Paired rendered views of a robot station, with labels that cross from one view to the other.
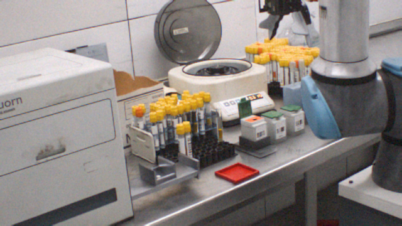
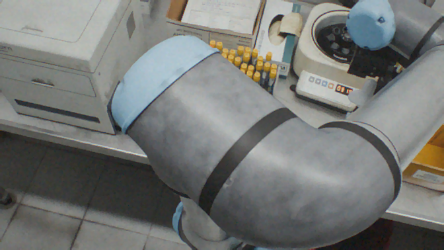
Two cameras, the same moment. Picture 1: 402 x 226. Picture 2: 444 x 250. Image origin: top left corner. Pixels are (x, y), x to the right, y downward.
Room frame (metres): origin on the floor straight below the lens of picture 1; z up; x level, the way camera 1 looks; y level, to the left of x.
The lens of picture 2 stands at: (0.78, -0.42, 1.82)
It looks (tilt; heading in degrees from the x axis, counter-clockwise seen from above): 58 degrees down; 44
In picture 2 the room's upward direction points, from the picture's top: 6 degrees clockwise
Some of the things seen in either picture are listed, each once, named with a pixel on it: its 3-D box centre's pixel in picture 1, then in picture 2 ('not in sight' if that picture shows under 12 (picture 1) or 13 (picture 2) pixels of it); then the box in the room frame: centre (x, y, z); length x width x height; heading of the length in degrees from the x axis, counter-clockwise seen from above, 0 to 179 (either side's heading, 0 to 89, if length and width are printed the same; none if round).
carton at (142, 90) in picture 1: (98, 111); (220, 10); (1.40, 0.26, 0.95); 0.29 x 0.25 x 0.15; 37
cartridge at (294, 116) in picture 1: (292, 120); not in sight; (1.33, -0.22, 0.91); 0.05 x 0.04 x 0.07; 37
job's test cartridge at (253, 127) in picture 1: (254, 132); not in sight; (1.23, -0.12, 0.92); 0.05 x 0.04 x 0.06; 37
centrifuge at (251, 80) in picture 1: (221, 88); (339, 54); (1.57, -0.06, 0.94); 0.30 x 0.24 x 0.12; 28
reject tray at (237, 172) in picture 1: (237, 172); not in sight; (1.11, -0.06, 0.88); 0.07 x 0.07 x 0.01; 37
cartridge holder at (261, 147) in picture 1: (254, 143); not in sight; (1.23, -0.12, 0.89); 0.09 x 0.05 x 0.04; 37
